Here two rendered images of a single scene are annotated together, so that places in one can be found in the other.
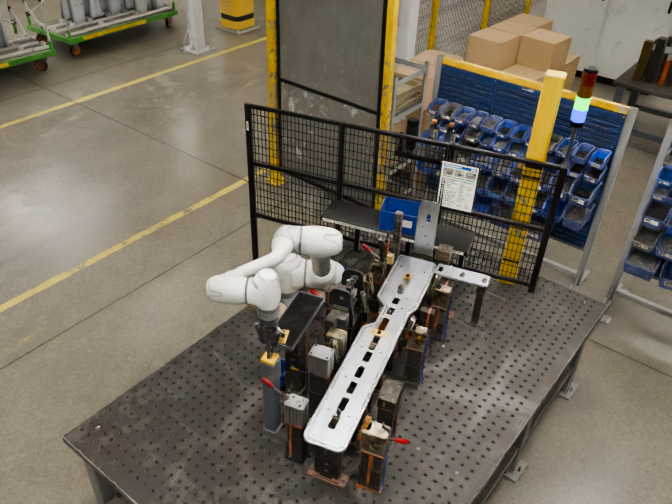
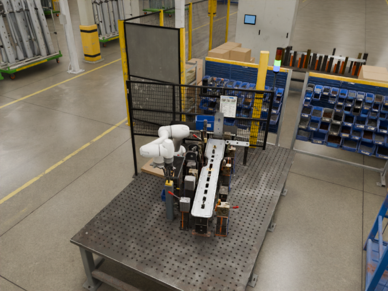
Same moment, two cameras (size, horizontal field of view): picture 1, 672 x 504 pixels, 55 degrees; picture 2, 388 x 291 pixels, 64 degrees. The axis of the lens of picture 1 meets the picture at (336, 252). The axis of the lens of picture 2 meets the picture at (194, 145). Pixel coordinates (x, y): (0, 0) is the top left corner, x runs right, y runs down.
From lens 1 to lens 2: 0.65 m
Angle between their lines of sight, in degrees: 11
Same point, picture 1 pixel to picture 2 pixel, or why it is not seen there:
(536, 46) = (237, 54)
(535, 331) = (270, 164)
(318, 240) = (179, 130)
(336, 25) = (156, 47)
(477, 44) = (212, 55)
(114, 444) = (97, 238)
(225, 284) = (149, 148)
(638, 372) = (309, 181)
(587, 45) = (255, 54)
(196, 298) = (106, 179)
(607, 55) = not seen: hidden behind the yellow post
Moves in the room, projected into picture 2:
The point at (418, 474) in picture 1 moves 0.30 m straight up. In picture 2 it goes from (239, 226) to (243, 202)
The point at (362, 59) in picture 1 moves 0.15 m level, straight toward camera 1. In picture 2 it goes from (170, 61) to (171, 63)
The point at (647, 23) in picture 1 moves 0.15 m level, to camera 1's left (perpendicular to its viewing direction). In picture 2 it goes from (279, 43) to (273, 43)
